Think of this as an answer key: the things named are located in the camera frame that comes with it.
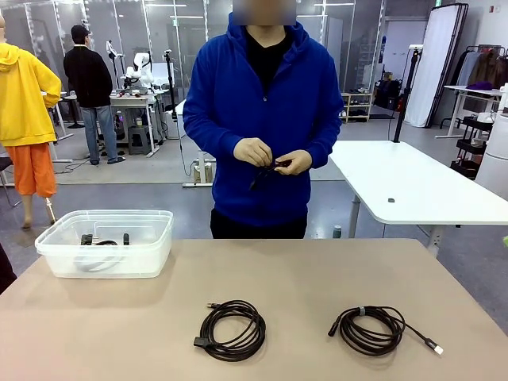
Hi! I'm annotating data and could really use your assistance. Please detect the black utility cart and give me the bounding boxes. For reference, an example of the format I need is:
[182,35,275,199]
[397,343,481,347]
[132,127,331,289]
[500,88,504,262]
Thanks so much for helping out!
[450,114,495,180]

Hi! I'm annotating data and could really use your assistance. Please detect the black cable white-tipped connector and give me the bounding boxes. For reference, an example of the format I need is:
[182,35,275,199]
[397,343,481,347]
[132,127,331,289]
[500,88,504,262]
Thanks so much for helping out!
[328,304,445,357]

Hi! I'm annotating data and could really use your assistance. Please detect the mannequin in yellow hoodie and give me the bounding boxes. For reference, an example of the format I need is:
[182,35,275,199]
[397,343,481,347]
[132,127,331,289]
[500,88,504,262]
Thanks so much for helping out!
[0,11,63,230]

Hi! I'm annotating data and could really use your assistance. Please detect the person's right hand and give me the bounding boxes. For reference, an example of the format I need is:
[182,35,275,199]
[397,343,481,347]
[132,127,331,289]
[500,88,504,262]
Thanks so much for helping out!
[233,137,274,167]

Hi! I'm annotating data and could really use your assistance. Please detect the black luggage bags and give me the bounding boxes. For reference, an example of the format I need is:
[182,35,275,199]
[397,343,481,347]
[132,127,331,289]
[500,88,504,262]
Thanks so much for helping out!
[375,78,402,111]

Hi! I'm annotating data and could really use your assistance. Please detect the blue sleeved left forearm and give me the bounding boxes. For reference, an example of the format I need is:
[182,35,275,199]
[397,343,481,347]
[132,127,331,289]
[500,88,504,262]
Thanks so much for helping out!
[305,117,344,170]

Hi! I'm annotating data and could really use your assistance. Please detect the blue sleeved right forearm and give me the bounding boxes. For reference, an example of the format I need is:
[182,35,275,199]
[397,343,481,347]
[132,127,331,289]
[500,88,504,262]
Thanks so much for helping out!
[183,113,249,155]

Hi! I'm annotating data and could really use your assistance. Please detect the clothes rack with coats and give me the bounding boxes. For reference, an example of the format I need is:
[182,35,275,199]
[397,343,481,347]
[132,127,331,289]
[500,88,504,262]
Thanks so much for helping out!
[456,44,508,89]

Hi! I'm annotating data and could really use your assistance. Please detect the clear plastic storage box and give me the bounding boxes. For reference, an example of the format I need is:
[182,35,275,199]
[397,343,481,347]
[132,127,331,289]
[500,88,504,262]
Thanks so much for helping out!
[34,209,175,279]

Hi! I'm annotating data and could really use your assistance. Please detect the person's left hand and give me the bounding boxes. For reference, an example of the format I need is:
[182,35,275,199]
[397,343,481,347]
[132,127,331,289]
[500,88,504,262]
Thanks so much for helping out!
[278,152,314,176]

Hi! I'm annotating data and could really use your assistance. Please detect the gray step stool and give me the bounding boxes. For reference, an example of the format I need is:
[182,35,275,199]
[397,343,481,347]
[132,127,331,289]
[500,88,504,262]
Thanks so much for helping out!
[127,125,154,156]

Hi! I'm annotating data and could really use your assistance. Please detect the white workbench desk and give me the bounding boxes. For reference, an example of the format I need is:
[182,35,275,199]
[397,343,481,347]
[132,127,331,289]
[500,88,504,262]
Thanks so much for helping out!
[110,89,168,156]

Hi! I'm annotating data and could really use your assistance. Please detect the black power cord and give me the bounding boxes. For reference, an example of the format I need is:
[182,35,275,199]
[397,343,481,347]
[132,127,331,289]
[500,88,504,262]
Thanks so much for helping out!
[74,233,131,274]
[248,156,294,191]

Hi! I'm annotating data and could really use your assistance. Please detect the white desk with legs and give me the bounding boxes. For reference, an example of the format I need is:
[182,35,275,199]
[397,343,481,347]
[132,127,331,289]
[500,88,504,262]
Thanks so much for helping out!
[435,85,505,139]

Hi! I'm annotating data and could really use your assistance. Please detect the wooden shoe rack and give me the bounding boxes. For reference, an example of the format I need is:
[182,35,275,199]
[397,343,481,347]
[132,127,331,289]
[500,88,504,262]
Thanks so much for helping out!
[340,91,374,123]

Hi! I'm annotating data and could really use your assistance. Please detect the black left arm cable bundle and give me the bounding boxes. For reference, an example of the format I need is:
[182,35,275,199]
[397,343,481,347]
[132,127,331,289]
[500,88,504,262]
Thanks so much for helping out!
[0,241,17,295]

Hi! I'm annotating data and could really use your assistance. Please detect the white device on stand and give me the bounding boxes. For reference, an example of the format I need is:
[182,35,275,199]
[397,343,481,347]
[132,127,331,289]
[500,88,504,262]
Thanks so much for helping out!
[105,39,120,80]

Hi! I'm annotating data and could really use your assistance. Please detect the black tripod pole with light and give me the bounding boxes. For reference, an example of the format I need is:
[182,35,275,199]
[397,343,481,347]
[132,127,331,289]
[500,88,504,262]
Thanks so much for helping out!
[392,44,424,144]

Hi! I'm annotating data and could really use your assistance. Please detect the white folding screen panel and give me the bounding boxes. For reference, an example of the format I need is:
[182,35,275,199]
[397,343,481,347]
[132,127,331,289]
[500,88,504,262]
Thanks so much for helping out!
[404,2,469,129]

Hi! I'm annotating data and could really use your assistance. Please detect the white cylindrical column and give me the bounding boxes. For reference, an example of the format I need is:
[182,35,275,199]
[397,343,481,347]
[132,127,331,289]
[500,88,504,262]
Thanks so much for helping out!
[475,113,508,199]

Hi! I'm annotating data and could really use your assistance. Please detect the black camera tripod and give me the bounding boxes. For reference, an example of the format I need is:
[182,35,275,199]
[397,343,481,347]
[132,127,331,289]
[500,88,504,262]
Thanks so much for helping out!
[164,49,179,120]

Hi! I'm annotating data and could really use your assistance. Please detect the person in blue hoodie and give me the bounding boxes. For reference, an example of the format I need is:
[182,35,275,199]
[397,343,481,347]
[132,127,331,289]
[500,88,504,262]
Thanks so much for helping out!
[183,0,345,240]

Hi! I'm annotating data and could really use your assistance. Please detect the man in black sweater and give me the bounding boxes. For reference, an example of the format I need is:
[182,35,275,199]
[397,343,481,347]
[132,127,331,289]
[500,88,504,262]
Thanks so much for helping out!
[63,24,127,166]

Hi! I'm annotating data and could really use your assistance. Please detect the thick black cable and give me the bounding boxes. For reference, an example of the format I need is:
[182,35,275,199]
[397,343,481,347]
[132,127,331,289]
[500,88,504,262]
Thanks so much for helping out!
[193,300,267,362]

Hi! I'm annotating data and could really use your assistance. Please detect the large white table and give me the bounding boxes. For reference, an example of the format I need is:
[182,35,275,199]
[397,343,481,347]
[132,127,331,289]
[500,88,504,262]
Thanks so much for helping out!
[329,140,508,259]

